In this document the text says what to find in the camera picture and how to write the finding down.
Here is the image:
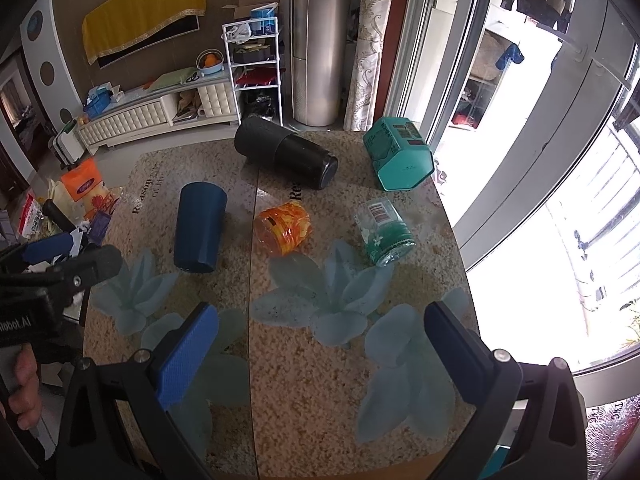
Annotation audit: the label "black cylindrical thermos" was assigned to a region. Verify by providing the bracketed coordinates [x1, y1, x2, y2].
[234, 115, 338, 190]

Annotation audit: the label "silver cylindrical air conditioner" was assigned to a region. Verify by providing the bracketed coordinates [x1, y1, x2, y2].
[290, 0, 350, 127]

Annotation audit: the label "teal hexagonal tin box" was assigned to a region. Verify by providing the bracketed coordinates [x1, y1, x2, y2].
[362, 117, 435, 192]

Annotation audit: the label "purple small box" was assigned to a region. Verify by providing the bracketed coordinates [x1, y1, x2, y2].
[88, 210, 111, 245]

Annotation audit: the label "black remote control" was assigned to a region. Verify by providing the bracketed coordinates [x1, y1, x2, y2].
[42, 198, 76, 233]

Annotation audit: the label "orange translucent cup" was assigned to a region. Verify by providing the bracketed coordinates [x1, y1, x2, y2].
[254, 200, 312, 257]

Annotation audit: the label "patterned beige curtain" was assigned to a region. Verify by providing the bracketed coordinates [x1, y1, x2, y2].
[344, 0, 392, 132]

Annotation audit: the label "green labelled glass jar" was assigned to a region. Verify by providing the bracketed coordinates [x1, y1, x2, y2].
[355, 197, 416, 266]

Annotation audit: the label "white metal shelf rack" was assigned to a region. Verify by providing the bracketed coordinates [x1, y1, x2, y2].
[221, 15, 284, 126]

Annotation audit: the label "white tufted tv cabinet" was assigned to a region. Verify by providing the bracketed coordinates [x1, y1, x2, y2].
[76, 68, 238, 154]

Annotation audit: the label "yellow cloth over television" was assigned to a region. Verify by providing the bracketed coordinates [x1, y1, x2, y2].
[81, 0, 207, 66]

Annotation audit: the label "person's left hand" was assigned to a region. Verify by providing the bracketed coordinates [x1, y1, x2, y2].
[1, 344, 42, 430]

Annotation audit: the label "dark blue plastic cup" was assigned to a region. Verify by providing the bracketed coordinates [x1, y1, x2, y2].
[174, 182, 228, 274]

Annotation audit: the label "orange tissue box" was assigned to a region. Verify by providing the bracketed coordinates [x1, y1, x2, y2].
[61, 157, 107, 212]

